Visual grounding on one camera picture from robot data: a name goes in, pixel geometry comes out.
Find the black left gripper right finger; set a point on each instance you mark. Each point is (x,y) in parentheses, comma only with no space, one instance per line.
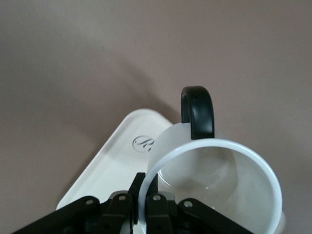
(158,214)

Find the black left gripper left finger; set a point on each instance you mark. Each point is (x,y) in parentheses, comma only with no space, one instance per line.
(73,212)

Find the white rabbit print tray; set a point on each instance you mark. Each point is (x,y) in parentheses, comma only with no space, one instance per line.
(114,161)

